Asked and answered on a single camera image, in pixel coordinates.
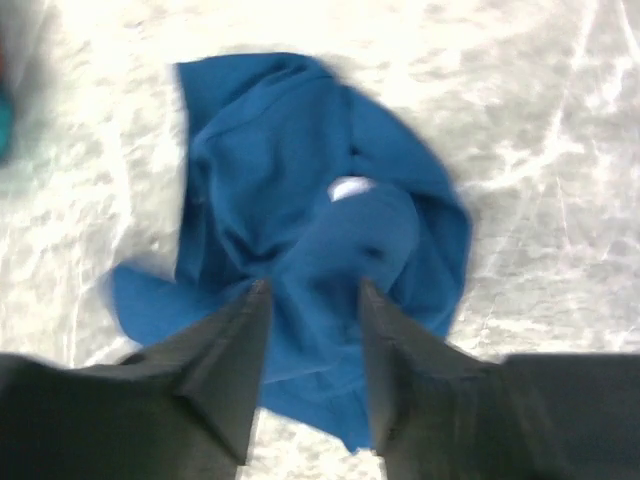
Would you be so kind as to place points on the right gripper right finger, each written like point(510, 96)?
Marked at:
point(438, 413)

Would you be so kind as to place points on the teal laundry basket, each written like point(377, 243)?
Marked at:
point(6, 109)

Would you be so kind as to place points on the dark blue t shirt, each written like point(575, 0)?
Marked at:
point(296, 177)

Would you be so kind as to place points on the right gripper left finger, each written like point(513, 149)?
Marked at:
point(181, 409)

